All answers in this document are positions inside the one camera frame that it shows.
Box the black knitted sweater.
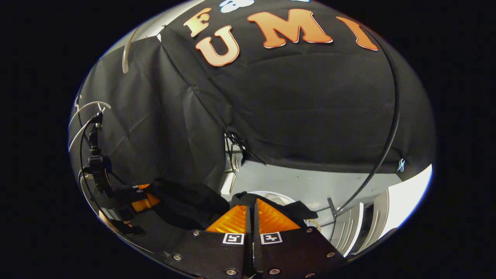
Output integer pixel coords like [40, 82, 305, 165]
[147, 178, 319, 233]

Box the white cabinet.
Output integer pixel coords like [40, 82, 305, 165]
[331, 165, 433, 257]

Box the black clothes rack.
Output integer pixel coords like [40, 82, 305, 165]
[313, 25, 401, 229]

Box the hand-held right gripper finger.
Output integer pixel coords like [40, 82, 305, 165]
[253, 198, 347, 277]
[165, 205, 252, 277]

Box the white plastic hanger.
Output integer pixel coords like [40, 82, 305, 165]
[122, 26, 136, 74]
[68, 100, 112, 152]

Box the black backdrop cloth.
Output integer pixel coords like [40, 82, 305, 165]
[69, 0, 436, 194]

